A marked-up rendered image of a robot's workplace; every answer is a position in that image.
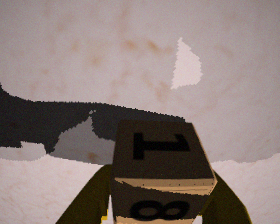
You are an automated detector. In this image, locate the brown wooden number cube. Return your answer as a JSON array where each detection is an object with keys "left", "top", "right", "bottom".
[{"left": 110, "top": 119, "right": 217, "bottom": 224}]

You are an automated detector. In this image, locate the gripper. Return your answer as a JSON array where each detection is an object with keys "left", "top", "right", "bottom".
[{"left": 55, "top": 164, "right": 252, "bottom": 224}]

